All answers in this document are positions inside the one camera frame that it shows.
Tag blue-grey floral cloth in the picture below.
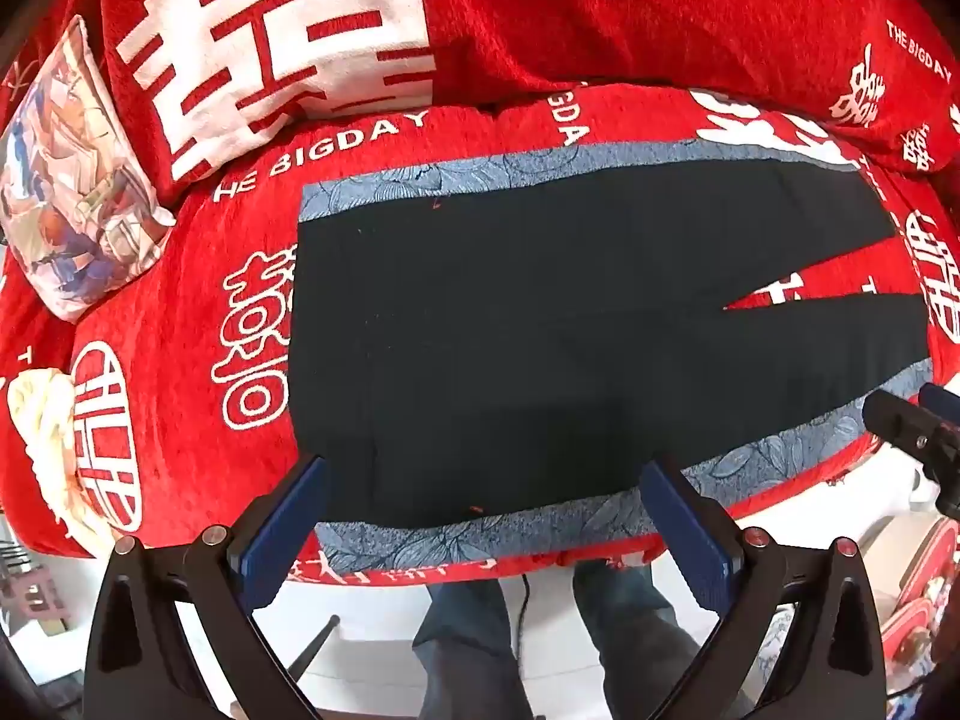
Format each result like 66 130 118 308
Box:
298 142 935 565

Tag black rod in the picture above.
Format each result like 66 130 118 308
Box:
289 615 341 685

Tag printed picture pillow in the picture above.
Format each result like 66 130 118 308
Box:
0 15 177 323

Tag person's left leg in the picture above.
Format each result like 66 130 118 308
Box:
412 581 535 720

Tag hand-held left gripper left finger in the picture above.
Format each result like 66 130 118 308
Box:
84 454 331 720

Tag red round ornament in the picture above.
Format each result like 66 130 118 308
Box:
881 517 960 685

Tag cream crumpled cloth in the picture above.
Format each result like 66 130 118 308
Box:
6 367 121 550

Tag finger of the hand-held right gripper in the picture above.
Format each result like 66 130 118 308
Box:
921 382 960 422
862 388 960 466

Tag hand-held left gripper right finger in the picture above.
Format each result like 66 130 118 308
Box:
641 457 887 720

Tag red printed blanket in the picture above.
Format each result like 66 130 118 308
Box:
0 82 960 587

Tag black cable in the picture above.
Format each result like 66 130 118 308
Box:
514 576 536 661

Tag red quilt with white print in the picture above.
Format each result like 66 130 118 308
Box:
97 0 960 203

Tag black pants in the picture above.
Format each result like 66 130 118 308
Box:
289 157 931 530

